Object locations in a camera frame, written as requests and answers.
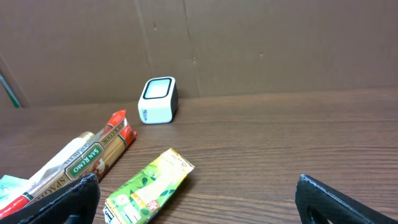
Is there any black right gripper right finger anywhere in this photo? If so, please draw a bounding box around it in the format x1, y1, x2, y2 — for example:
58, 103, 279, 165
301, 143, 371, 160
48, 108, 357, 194
295, 174, 397, 224

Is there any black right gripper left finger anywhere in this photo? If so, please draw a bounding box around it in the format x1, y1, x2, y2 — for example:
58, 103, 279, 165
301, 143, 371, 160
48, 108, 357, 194
1, 173, 100, 224

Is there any green tea packet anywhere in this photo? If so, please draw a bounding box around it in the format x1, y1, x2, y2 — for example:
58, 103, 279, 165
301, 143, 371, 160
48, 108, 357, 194
103, 148, 195, 224

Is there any teal snack packet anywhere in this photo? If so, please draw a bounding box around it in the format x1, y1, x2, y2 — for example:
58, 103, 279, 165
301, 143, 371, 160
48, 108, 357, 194
0, 175, 29, 208

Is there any orange spaghetti packet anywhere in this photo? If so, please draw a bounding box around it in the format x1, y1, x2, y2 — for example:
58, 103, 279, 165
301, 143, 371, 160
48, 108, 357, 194
1, 110, 137, 218

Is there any white tube with gold cap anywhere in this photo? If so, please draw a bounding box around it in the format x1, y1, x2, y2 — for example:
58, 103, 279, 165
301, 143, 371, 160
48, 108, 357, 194
29, 131, 95, 185

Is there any white barcode scanner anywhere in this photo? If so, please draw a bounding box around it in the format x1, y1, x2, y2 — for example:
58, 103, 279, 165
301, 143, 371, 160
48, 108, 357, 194
137, 77, 178, 124

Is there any green pole in background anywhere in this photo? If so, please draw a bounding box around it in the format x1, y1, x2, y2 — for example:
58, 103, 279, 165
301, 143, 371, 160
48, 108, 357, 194
0, 74, 21, 108

